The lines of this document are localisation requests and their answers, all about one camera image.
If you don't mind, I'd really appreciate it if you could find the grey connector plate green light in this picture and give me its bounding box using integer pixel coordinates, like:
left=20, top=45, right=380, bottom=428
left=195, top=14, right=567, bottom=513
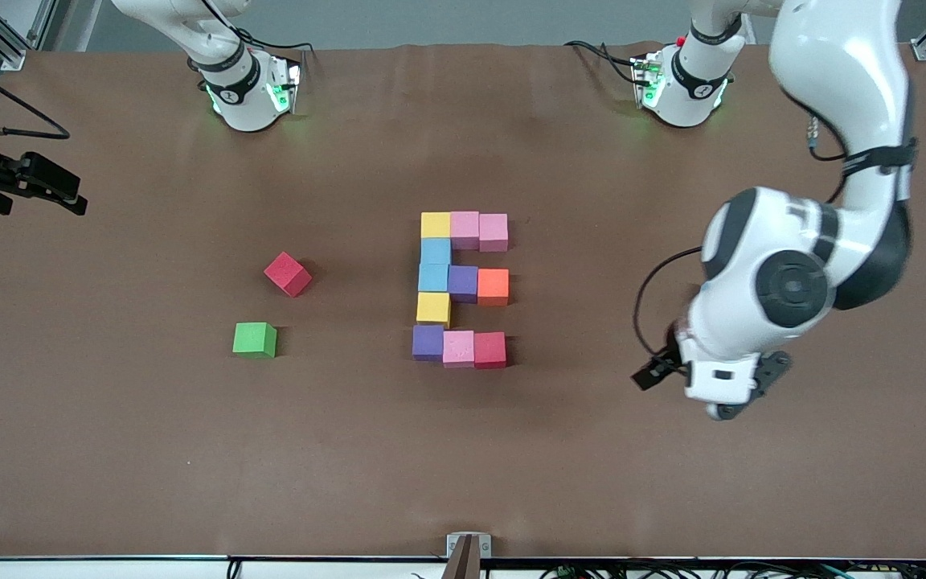
left=630, top=53, right=666, bottom=108
left=268, top=63, right=301, bottom=115

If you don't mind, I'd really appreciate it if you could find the black arm base cable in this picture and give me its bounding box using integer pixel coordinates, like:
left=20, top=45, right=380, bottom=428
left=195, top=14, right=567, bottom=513
left=564, top=39, right=642, bottom=86
left=234, top=28, right=316, bottom=59

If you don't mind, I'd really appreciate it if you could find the small grey metal bracket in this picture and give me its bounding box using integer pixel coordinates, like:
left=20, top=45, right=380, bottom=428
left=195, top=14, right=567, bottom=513
left=446, top=532, right=493, bottom=559

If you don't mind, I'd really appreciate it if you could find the red foam cube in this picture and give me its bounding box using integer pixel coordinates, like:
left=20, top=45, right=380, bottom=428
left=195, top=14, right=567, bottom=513
left=473, top=331, right=508, bottom=370
left=263, top=251, right=313, bottom=299

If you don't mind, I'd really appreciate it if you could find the brown table cover sheet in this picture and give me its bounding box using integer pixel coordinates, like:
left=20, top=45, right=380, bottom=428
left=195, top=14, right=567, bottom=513
left=0, top=40, right=926, bottom=561

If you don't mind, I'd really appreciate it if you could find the purple foam cube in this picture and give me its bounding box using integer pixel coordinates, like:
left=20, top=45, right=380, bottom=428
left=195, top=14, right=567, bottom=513
left=449, top=265, right=480, bottom=305
left=412, top=323, right=446, bottom=363

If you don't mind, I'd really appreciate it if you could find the white table edge rail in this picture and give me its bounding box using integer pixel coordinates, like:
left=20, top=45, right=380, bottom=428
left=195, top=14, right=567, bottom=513
left=0, top=557, right=926, bottom=579

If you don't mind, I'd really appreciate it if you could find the orange foam cube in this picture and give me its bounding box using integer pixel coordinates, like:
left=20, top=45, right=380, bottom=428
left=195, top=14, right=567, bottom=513
left=477, top=269, right=510, bottom=307

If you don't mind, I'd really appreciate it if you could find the pink foam cube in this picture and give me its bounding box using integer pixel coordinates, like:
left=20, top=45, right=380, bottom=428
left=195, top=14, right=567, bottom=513
left=479, top=213, right=510, bottom=253
left=450, top=211, right=481, bottom=252
left=442, top=330, right=477, bottom=369

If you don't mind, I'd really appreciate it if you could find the brown camera mount strip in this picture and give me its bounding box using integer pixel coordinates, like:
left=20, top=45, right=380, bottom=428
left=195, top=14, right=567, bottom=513
left=440, top=535, right=483, bottom=579

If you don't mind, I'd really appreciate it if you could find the green foam cube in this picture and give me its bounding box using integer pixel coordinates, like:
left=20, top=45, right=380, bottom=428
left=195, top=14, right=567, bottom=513
left=232, top=322, right=278, bottom=359

